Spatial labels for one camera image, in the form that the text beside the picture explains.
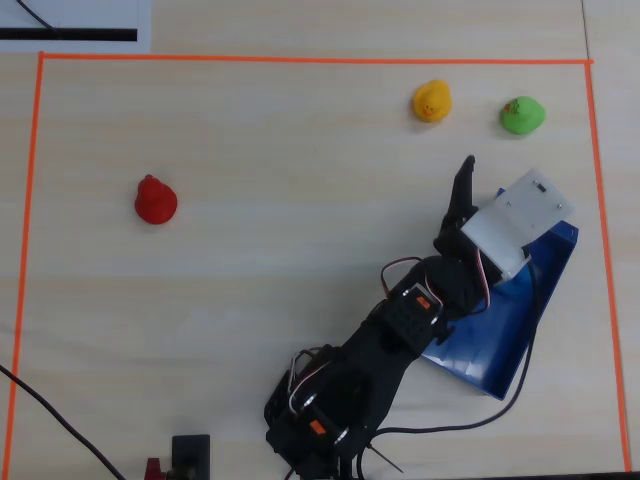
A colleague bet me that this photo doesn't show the white paper sheet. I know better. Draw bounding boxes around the white paper sheet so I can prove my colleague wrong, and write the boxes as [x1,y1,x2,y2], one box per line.
[0,0,153,54]

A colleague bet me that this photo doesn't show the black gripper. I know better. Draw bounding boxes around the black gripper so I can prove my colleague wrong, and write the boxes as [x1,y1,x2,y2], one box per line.
[423,154,504,322]

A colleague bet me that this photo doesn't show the black camera cable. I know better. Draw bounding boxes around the black camera cable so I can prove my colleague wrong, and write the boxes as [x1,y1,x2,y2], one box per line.
[355,257,544,480]

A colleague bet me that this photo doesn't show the yellow rubber duck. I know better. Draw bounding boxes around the yellow rubber duck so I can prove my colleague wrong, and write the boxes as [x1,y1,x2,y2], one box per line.
[412,79,454,124]

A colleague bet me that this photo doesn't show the blue open box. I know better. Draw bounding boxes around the blue open box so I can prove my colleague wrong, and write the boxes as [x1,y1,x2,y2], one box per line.
[419,187,580,401]

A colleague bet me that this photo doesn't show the red rubber duck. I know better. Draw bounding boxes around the red rubber duck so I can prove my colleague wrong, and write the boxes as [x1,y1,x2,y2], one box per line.
[134,173,179,226]

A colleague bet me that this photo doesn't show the thick black cable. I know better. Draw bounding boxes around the thick black cable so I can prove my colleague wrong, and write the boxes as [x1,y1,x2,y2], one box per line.
[0,363,127,480]

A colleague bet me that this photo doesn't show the black table clamp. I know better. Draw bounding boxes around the black table clamp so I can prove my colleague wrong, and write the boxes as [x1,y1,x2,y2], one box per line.
[171,433,212,480]

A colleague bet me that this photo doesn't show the green rubber duck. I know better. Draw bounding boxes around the green rubber duck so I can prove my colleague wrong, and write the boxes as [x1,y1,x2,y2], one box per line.
[499,95,547,136]

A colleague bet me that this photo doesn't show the black strip on paper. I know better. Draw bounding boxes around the black strip on paper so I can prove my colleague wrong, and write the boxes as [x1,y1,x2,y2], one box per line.
[0,28,138,43]

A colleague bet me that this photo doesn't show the thin black cable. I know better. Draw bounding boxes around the thin black cable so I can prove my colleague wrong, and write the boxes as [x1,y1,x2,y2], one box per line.
[16,0,57,32]

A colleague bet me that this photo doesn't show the red white servo wire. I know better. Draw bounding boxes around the red white servo wire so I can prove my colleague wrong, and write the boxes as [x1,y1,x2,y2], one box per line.
[380,256,425,301]

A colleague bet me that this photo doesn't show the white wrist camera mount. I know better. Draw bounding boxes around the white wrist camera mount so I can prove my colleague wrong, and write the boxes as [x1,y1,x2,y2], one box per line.
[458,168,576,281]

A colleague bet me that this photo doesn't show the long orange tape strip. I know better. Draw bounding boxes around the long orange tape strip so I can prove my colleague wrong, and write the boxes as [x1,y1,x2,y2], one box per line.
[38,51,595,67]

